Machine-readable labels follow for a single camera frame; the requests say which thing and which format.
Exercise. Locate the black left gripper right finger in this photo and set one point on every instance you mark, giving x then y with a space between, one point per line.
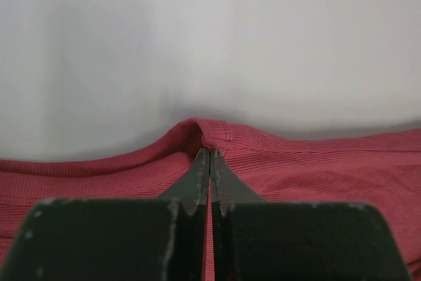
227 189

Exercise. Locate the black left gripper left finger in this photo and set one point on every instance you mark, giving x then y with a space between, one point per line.
187 201

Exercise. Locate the red tank top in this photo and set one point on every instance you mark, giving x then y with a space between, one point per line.
382 170

